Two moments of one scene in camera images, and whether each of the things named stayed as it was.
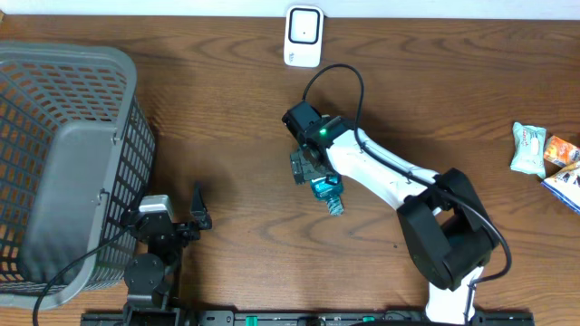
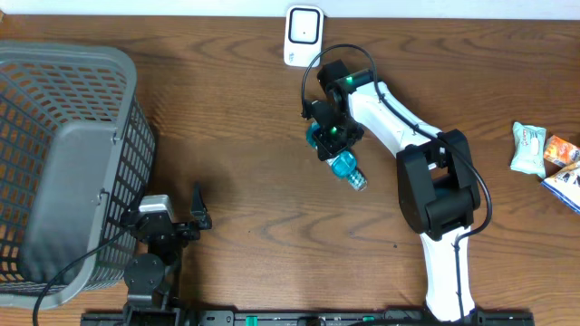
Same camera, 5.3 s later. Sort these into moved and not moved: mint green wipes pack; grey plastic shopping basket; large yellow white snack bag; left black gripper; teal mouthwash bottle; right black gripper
Moved: teal mouthwash bottle; right black gripper
Not moved: mint green wipes pack; grey plastic shopping basket; large yellow white snack bag; left black gripper
